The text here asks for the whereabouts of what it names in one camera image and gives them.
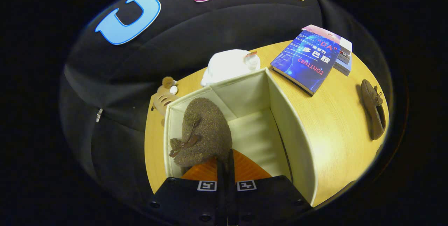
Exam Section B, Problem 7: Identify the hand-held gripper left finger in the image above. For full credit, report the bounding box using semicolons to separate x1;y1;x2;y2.
148;156;227;226

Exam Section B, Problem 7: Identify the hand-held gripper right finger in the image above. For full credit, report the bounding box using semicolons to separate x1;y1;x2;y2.
227;148;312;226

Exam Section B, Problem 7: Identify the brown fuzzy moccasin shoe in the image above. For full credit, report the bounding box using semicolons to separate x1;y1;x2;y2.
360;79;386;140
169;97;233;168

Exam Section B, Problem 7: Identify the grey fabric storage box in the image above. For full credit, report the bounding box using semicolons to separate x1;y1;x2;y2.
163;67;326;207

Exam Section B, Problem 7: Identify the brown striped plush toy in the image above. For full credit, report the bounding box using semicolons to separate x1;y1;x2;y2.
150;76;179;116

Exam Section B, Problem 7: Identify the white plush toy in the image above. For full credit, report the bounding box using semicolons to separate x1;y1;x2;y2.
201;49;261;87

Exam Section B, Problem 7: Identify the blue glossy book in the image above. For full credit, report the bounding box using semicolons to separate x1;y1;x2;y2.
269;29;342;96

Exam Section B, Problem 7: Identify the light blue book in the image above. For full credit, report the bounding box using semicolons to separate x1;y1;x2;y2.
332;58;353;77

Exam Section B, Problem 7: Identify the black backdrop cloth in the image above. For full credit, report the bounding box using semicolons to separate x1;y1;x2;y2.
59;0;392;216

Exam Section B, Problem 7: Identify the pink cover book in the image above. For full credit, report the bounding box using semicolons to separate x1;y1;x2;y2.
302;24;353;54

